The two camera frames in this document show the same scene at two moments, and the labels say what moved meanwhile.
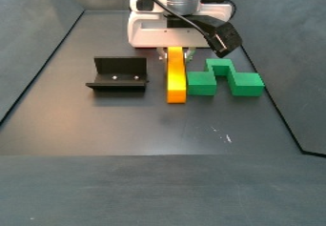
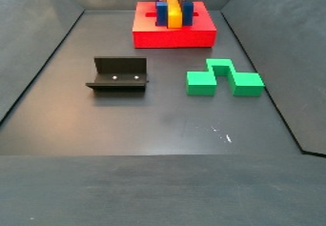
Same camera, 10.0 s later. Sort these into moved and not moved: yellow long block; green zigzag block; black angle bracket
Moved: yellow long block
Not moved: green zigzag block; black angle bracket
